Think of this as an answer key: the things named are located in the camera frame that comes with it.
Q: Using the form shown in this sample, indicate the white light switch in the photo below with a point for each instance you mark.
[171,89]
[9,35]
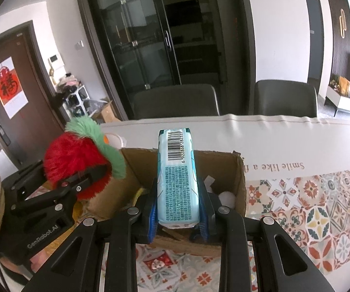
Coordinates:
[78,44]

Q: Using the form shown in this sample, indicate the black door lock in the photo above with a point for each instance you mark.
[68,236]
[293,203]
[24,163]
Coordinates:
[2,133]

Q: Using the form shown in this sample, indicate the dark slatted wall panel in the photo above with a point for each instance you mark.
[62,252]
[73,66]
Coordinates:
[339,51]

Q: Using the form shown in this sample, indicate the brown cardboard box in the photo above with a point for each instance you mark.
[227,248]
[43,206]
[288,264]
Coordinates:
[223,167]

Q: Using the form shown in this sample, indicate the brown wooden entrance door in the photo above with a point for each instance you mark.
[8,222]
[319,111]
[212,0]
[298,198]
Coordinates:
[32,67]

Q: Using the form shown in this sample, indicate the dark glass sliding door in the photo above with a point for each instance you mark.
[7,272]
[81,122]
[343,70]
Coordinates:
[126,36]

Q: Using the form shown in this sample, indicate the white low cabinet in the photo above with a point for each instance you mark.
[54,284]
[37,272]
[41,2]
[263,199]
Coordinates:
[342,102]

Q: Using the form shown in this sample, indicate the light blue tissue packet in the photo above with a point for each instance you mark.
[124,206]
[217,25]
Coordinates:
[178,182]

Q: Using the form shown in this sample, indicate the yellow paper bag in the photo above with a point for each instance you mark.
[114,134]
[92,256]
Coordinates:
[344,85]

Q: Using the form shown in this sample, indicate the grey dining chair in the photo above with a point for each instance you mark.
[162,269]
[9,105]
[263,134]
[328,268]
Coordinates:
[175,102]
[284,99]

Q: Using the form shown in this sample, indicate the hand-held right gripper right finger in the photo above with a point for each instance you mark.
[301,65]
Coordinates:
[232,237]

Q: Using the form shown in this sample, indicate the pile of clothes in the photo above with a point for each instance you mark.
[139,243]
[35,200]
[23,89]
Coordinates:
[67,82]

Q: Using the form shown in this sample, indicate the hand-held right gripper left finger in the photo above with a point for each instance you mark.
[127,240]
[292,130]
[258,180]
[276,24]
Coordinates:
[126,234]

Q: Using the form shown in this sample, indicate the red and white wall calendar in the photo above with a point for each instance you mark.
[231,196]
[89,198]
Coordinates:
[9,86]

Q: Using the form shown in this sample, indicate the white plush toy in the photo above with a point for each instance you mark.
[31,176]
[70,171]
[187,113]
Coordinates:
[226,198]

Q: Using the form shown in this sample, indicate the white shoe rack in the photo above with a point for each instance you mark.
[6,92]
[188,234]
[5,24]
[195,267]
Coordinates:
[74,100]

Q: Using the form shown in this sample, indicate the small open cardboard carton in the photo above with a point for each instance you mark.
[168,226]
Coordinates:
[108,114]

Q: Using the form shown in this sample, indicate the dark interior door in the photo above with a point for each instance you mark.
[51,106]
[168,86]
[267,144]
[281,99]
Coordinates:
[314,45]

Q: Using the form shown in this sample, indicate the white tile-patterned tablecloth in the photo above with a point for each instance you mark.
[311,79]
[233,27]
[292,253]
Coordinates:
[284,146]

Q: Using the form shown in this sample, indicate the red strawberry plush toy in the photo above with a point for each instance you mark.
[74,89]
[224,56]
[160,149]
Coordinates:
[71,155]

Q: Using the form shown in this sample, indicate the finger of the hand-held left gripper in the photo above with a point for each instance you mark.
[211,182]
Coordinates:
[71,188]
[23,185]

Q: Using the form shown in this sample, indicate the white intercom panel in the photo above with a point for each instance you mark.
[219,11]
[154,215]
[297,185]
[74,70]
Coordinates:
[55,61]

